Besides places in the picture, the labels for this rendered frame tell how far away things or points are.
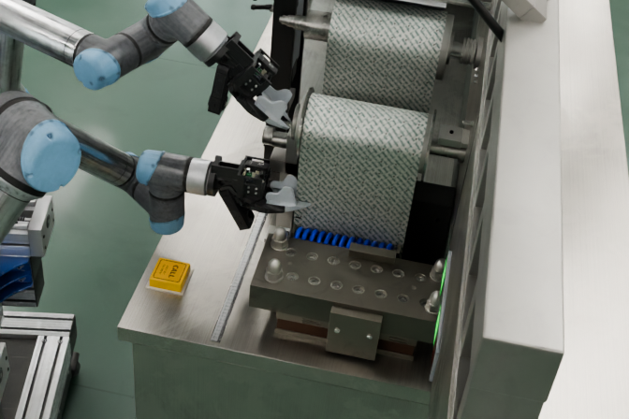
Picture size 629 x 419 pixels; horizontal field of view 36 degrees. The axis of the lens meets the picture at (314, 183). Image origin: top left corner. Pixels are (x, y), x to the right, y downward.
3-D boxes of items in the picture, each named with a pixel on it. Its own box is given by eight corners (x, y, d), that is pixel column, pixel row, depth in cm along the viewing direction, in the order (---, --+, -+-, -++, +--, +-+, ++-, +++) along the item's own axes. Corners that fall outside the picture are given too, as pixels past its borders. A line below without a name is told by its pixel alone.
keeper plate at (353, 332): (327, 343, 192) (331, 305, 185) (375, 353, 191) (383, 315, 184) (324, 353, 190) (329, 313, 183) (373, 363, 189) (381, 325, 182)
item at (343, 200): (293, 227, 202) (299, 157, 191) (402, 248, 200) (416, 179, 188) (292, 228, 202) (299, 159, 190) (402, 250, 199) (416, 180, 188)
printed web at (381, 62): (322, 166, 239) (343, -19, 208) (415, 182, 237) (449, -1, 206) (289, 268, 209) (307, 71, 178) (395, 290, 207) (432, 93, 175)
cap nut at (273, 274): (267, 268, 190) (268, 252, 187) (285, 272, 190) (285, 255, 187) (262, 281, 187) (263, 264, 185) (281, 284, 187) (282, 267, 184)
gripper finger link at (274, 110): (300, 123, 186) (268, 90, 183) (280, 138, 189) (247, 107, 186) (304, 115, 188) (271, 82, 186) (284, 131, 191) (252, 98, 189)
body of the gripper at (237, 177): (265, 181, 191) (206, 170, 192) (263, 214, 196) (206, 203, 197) (273, 159, 197) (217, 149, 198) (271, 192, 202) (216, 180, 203)
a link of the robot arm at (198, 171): (185, 200, 198) (197, 177, 204) (207, 204, 197) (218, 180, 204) (185, 171, 193) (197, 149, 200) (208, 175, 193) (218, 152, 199)
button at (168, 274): (159, 265, 207) (159, 256, 206) (190, 270, 206) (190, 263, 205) (149, 286, 202) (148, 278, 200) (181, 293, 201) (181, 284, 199)
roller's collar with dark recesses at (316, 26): (308, 29, 212) (310, 4, 208) (334, 34, 211) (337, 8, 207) (302, 43, 207) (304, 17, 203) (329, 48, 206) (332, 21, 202)
